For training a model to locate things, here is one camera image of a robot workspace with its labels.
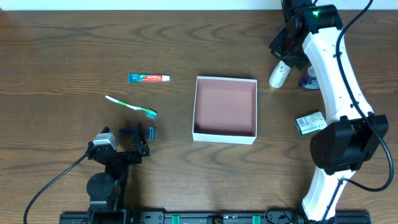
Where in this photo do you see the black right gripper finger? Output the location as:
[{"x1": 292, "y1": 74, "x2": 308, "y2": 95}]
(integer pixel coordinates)
[
  {"x1": 289, "y1": 50, "x2": 309, "y2": 70},
  {"x1": 269, "y1": 37, "x2": 292, "y2": 62}
]

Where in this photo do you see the white Pantene conditioner tube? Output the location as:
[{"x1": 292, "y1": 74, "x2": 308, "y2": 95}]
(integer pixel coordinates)
[{"x1": 269, "y1": 61, "x2": 292, "y2": 88}]

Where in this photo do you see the clear purple soap pump bottle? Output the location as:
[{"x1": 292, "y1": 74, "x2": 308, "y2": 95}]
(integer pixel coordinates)
[{"x1": 298, "y1": 66, "x2": 320, "y2": 90}]

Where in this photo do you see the green white soap bar box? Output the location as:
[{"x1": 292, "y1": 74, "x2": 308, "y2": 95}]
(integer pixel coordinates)
[{"x1": 295, "y1": 111, "x2": 327, "y2": 136}]

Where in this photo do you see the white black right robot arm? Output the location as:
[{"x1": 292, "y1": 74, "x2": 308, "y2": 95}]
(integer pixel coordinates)
[{"x1": 270, "y1": 0, "x2": 389, "y2": 223}]

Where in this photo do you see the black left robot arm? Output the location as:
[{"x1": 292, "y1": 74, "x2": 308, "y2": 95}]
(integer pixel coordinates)
[{"x1": 85, "y1": 124, "x2": 150, "y2": 224}]

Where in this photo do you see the blue disposable razor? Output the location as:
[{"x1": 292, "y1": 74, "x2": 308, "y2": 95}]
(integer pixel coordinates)
[{"x1": 119, "y1": 127, "x2": 155, "y2": 141}]

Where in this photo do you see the green white toothbrush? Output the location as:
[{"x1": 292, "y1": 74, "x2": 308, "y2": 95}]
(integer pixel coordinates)
[{"x1": 105, "y1": 95, "x2": 157, "y2": 119}]

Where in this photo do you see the Colgate toothpaste tube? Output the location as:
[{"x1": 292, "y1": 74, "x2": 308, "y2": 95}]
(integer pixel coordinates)
[{"x1": 127, "y1": 73, "x2": 170, "y2": 83}]

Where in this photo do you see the white box pink interior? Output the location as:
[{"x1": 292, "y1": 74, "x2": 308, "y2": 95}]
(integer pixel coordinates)
[{"x1": 192, "y1": 77, "x2": 257, "y2": 145}]

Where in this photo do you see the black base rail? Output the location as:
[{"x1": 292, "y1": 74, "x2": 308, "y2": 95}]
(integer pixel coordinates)
[{"x1": 58, "y1": 208, "x2": 373, "y2": 224}]

